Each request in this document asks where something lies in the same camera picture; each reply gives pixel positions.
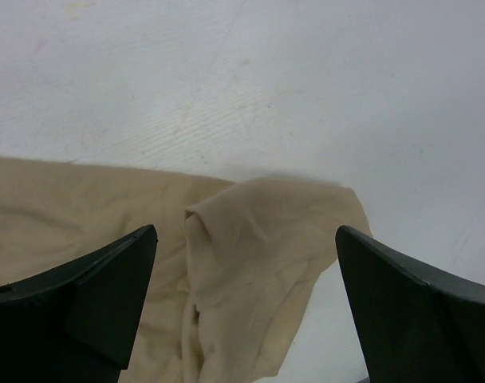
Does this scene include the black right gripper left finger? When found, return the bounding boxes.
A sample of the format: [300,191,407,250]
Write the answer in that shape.
[0,225,158,382]

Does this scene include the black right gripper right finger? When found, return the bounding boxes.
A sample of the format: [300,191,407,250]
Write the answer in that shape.
[335,226,485,382]

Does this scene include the beige t shirt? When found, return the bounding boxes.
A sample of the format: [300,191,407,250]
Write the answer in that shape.
[0,157,370,382]

